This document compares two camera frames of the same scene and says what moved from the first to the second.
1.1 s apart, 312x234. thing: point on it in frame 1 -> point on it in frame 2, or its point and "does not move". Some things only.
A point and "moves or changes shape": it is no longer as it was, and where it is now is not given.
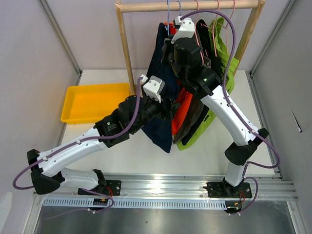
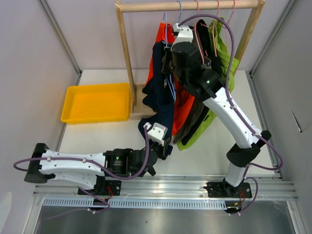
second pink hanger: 213,27 does not move
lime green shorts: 229,62 does not move
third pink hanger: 228,23 does not move
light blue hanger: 167,28 moves or changes shape
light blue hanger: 180,6 does not move
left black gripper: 166,113 -> 162,148
